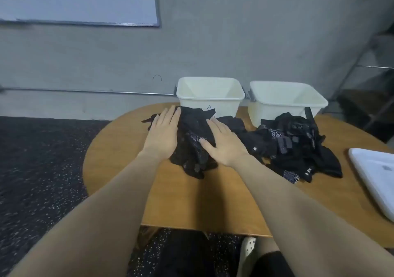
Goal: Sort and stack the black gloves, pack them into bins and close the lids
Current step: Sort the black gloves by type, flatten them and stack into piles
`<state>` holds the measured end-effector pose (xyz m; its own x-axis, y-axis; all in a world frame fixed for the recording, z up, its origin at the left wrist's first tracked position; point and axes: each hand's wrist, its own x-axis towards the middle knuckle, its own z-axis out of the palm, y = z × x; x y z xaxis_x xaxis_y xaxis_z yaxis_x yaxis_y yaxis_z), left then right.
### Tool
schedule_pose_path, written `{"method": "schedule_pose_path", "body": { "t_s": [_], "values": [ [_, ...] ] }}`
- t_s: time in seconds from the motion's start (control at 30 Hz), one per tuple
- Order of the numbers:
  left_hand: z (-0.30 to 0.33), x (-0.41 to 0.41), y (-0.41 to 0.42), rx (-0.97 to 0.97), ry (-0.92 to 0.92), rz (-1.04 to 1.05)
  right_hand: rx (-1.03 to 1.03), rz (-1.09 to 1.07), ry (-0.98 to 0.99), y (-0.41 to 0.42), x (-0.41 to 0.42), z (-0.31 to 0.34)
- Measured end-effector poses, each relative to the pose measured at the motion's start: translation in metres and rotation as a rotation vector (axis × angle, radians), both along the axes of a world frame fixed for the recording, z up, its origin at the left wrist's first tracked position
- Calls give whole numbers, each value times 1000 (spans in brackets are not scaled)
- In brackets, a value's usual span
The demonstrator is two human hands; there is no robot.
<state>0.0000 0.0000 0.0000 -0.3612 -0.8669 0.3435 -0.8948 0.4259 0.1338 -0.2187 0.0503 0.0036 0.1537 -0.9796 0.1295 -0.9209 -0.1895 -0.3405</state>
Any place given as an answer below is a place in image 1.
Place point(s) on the white flat tray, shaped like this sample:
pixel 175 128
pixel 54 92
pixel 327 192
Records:
pixel 378 175

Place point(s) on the person's right forearm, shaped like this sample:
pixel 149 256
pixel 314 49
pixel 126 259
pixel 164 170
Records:
pixel 308 224

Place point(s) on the person's left hand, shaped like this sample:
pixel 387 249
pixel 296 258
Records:
pixel 161 135

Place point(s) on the grey wall pipe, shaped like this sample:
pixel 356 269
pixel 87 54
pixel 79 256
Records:
pixel 92 91

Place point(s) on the whiteboard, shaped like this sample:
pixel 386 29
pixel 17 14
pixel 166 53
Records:
pixel 74 0

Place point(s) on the person's right white shoe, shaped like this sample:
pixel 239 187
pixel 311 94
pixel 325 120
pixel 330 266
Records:
pixel 246 255

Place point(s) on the pile of black gloves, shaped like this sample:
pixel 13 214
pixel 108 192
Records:
pixel 289 138

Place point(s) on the metal rack frame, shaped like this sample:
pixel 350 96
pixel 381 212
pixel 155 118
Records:
pixel 363 104

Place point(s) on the white plastic bin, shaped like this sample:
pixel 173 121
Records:
pixel 209 104
pixel 271 110

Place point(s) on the person's left forearm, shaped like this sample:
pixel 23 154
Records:
pixel 92 224

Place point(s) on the person's right hand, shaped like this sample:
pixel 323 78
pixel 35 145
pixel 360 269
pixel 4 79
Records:
pixel 225 145

